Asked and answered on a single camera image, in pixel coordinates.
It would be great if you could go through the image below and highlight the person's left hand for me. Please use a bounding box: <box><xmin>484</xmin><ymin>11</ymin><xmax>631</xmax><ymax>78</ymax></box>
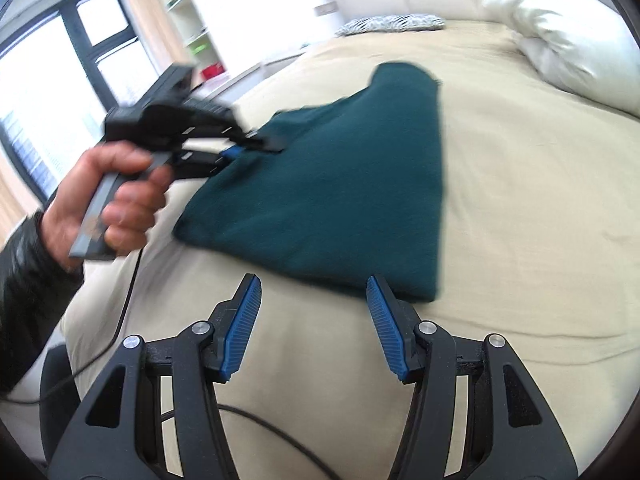
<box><xmin>40</xmin><ymin>140</ymin><xmax>175</xmax><ymax>272</ymax></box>

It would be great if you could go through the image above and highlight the black jacket left forearm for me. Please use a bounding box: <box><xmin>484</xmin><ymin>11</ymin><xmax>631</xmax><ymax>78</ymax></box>
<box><xmin>1</xmin><ymin>211</ymin><xmax>84</xmax><ymax>396</ymax></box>

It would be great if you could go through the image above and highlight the black framed window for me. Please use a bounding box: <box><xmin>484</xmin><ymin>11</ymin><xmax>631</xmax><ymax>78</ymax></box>
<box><xmin>1</xmin><ymin>0</ymin><xmax>158</xmax><ymax>203</ymax></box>

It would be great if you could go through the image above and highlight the white folded duvet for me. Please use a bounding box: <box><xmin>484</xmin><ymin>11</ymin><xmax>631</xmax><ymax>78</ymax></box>
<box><xmin>483</xmin><ymin>0</ymin><xmax>639</xmax><ymax>116</ymax></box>

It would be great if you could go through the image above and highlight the black cable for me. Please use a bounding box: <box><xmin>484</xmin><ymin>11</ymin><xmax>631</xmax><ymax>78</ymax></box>
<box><xmin>0</xmin><ymin>246</ymin><xmax>342</xmax><ymax>480</ymax></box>

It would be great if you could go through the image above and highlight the beige curtain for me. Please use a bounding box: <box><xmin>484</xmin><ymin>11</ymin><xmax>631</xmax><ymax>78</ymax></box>
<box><xmin>124</xmin><ymin>0</ymin><xmax>192</xmax><ymax>73</ymax></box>

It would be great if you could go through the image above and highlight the red box on shelf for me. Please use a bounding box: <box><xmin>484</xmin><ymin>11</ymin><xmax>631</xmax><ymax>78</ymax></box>
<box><xmin>201</xmin><ymin>62</ymin><xmax>226</xmax><ymax>80</ymax></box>

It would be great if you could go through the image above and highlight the zebra striped pillow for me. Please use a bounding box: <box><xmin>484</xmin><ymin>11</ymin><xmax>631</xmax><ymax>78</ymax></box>
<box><xmin>335</xmin><ymin>13</ymin><xmax>447</xmax><ymax>37</ymax></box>

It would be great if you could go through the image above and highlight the dark green knit garment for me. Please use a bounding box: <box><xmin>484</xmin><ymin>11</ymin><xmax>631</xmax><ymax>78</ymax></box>
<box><xmin>174</xmin><ymin>62</ymin><xmax>444</xmax><ymax>301</ymax></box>

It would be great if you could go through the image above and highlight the beige bed sheet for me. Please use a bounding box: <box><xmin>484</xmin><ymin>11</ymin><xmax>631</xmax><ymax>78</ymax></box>
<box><xmin>216</xmin><ymin>22</ymin><xmax>639</xmax><ymax>479</ymax></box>

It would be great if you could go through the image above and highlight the white bedside table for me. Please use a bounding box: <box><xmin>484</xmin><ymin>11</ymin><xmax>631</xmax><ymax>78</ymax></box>
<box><xmin>208</xmin><ymin>53</ymin><xmax>302</xmax><ymax>105</ymax></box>

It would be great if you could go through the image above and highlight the white wall shelf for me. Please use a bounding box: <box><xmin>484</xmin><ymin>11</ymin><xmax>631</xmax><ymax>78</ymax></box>
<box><xmin>160</xmin><ymin>0</ymin><xmax>224</xmax><ymax>80</ymax></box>

